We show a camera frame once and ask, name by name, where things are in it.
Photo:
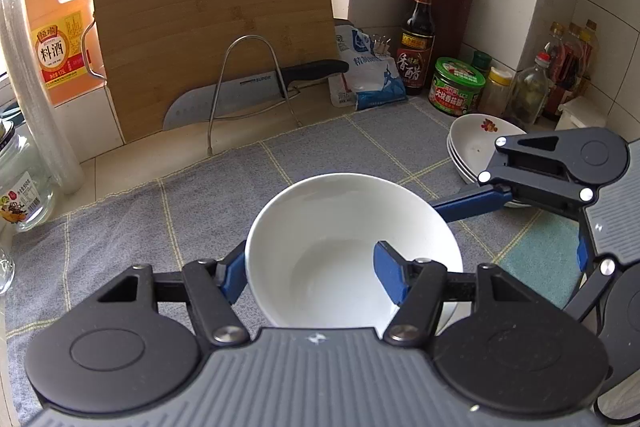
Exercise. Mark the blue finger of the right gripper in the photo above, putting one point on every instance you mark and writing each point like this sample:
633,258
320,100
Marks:
471,201
583,256

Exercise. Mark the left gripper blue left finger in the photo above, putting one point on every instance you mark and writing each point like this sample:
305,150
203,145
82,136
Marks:
213,287

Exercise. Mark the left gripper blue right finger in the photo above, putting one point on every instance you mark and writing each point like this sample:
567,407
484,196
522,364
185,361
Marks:
416,287

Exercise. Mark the white plate back fruit print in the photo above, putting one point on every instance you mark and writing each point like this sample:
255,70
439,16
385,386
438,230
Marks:
471,142

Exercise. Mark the white bowl pink flowers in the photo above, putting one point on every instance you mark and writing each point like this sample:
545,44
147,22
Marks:
309,253

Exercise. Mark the santoku kitchen knife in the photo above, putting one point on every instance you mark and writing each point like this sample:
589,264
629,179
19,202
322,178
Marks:
193,106

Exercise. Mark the grey checked dish mat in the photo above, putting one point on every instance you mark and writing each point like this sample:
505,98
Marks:
204,211

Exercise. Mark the yellow lid spice jar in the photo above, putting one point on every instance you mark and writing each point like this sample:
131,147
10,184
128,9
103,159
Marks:
496,93

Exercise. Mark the green lid sauce jar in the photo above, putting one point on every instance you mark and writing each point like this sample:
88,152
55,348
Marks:
456,87

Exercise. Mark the white plastic container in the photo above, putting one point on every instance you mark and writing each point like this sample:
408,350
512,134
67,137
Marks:
579,113

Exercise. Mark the clear bottle red cap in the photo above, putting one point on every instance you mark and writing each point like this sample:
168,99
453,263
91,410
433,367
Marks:
529,93

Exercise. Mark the green cap small jar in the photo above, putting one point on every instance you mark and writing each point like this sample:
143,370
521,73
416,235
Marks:
481,61

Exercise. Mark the blue white salt bag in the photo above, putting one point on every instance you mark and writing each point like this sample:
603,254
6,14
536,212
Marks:
372,79

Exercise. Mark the dark vinegar bottle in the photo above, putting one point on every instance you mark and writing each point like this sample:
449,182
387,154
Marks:
414,51

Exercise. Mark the red label sauce bottle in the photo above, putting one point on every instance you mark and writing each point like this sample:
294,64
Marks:
581,46

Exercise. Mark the clear glass mug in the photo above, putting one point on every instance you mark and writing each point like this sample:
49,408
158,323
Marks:
7,271

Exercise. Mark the glass jar with label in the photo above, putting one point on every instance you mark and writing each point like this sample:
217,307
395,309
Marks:
27,188

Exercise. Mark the bamboo cutting board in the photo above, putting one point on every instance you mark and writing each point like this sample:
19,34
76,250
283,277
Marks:
156,50

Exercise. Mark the orange cooking wine jug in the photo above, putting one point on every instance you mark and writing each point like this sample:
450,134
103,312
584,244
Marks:
66,46

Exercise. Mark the tall plastic wrap roll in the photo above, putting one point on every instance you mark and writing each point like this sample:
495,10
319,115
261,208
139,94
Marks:
34,101

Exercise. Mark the wire cutting board stand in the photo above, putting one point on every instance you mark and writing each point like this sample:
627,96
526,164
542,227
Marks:
251,90

